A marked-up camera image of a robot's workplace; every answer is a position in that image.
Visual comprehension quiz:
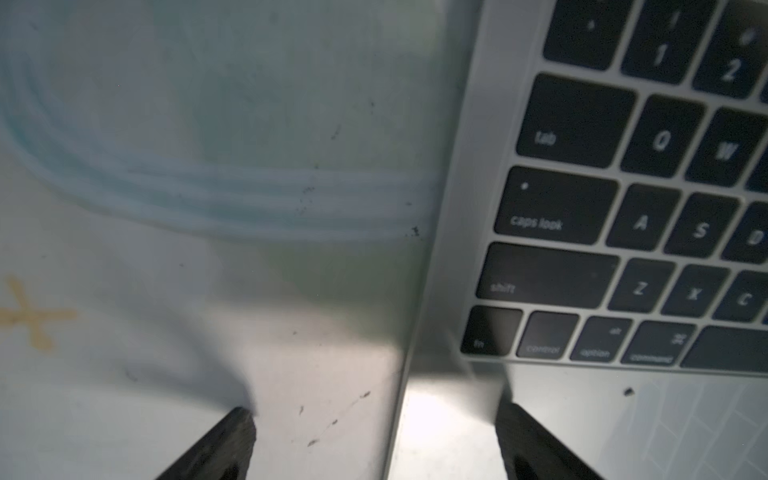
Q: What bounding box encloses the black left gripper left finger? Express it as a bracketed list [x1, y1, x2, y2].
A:
[157, 407, 257, 480]

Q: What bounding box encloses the silver open laptop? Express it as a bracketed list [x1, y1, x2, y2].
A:
[384, 1, 767, 479]

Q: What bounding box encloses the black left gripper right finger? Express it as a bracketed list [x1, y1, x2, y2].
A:
[495, 400, 602, 480]

